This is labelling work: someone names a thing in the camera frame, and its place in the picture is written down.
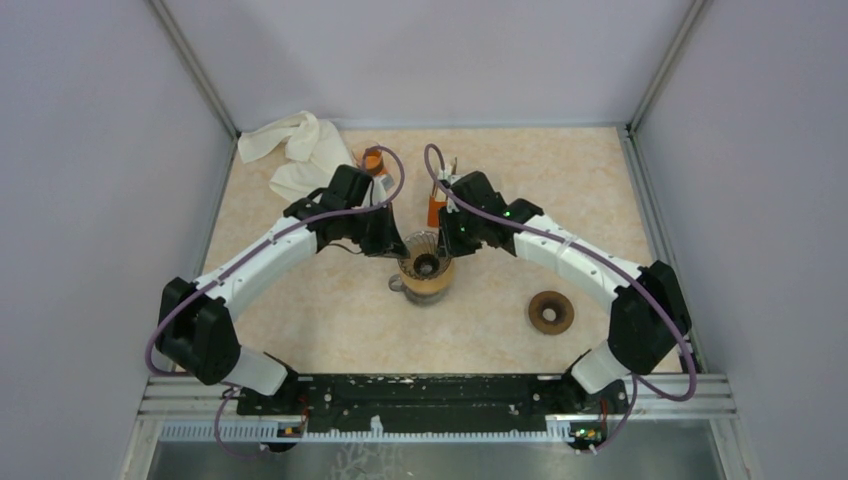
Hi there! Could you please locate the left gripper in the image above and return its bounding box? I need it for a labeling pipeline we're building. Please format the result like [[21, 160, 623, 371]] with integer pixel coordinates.
[[346, 202, 410, 260]]

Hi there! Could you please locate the clear glass dripper cone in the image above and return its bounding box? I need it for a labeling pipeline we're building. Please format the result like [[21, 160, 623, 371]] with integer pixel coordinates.
[[398, 231, 451, 280]]

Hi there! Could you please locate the light wooden dripper ring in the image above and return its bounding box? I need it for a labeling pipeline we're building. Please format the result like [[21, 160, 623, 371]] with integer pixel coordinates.
[[397, 254, 457, 296]]

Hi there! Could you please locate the orange coffee filter box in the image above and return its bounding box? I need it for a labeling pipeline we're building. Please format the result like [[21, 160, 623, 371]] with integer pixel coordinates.
[[427, 156, 458, 229]]

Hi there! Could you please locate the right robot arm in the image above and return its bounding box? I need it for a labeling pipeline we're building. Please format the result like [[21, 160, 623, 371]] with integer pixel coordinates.
[[436, 171, 692, 412]]

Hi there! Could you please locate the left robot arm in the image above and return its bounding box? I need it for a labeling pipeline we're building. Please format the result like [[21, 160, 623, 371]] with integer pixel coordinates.
[[147, 165, 409, 414]]

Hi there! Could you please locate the orange glass flask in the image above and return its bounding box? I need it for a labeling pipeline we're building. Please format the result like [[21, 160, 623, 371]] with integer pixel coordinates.
[[359, 146, 395, 189]]

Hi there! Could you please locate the white cloth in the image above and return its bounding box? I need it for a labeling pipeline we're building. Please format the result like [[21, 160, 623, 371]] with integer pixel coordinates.
[[237, 111, 353, 202]]

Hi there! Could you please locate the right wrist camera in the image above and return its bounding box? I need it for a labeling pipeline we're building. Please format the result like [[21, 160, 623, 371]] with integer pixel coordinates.
[[436, 170, 461, 213]]

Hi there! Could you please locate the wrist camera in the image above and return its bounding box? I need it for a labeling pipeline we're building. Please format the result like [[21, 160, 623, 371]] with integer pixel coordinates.
[[366, 173, 395, 206], [436, 170, 461, 213]]

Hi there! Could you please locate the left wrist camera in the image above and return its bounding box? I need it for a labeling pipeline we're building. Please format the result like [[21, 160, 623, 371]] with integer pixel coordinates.
[[366, 173, 395, 206]]

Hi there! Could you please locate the dark wooden ring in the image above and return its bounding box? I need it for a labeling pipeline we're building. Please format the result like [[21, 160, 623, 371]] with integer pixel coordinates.
[[527, 290, 576, 337]]

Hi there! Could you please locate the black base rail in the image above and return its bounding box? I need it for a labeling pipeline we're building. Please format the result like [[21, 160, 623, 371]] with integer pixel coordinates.
[[237, 374, 599, 434]]

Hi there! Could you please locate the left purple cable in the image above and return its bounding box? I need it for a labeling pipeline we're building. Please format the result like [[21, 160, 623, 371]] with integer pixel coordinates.
[[144, 145, 407, 463]]

